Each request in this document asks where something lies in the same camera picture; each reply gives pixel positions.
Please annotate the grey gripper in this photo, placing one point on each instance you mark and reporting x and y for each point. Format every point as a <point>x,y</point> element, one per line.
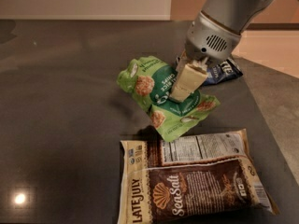
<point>209,40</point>

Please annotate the green rice chip bag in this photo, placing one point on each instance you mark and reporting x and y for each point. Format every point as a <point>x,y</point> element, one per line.
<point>149,80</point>

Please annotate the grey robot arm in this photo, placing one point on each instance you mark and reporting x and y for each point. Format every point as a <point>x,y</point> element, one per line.
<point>234,15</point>

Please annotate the blue kettle chip bag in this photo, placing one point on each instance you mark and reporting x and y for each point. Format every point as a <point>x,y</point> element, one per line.
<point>221,72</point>

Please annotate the brown Late July chip bag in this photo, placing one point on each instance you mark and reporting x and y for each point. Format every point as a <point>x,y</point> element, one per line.
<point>190,176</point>

